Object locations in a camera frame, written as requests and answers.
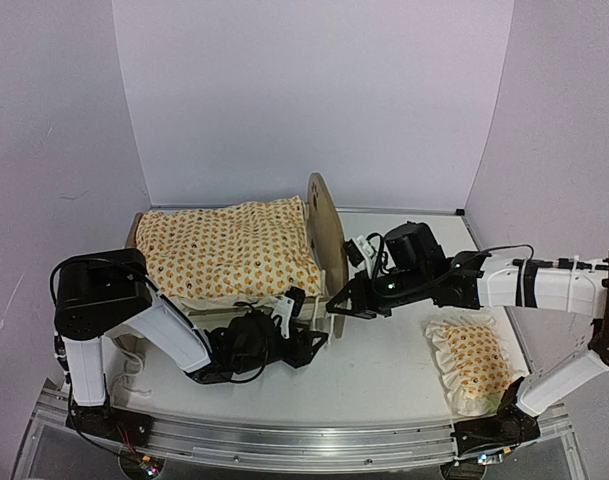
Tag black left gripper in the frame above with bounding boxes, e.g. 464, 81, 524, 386
234, 322, 328, 376

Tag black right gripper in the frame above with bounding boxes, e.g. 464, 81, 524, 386
326, 268, 430, 321

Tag white cushion tie cords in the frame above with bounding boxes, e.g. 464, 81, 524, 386
108, 349, 153, 399
311, 296, 340, 341

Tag wooden pet bed frame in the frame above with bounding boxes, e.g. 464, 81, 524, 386
125, 173, 349, 340

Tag duck print ruffled cushion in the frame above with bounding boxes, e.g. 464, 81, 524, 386
135, 197, 325, 308

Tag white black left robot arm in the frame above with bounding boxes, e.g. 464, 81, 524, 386
49, 248, 328, 440

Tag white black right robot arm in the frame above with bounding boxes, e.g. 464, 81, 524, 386
326, 222, 609, 457

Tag small duck print pillow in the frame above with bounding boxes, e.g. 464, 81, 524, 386
424, 312, 526, 417

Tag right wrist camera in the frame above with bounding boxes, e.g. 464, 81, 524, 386
343, 235, 380, 278

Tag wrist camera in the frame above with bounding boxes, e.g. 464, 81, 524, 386
270, 287, 306, 340
343, 235, 380, 278

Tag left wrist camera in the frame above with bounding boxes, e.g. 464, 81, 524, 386
270, 287, 306, 340

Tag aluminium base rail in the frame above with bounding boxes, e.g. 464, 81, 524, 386
13, 384, 590, 480

